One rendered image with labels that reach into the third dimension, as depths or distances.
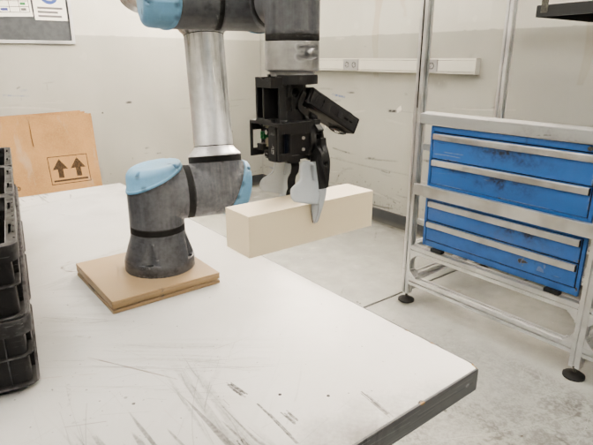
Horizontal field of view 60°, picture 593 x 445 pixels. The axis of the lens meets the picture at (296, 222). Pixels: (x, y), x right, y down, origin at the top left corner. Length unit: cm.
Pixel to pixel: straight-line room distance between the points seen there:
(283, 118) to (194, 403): 42
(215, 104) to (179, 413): 64
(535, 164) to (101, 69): 315
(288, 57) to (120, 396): 53
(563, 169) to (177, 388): 164
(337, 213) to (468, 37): 260
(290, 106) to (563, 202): 153
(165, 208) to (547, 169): 148
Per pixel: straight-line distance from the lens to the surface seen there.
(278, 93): 71
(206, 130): 112
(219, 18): 78
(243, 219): 70
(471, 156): 227
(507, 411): 203
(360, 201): 82
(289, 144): 70
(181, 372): 85
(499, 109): 294
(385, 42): 372
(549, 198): 214
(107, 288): 110
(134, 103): 432
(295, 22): 71
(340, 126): 79
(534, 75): 309
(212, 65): 113
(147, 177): 107
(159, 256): 111
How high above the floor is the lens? 117
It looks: 18 degrees down
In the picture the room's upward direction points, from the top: straight up
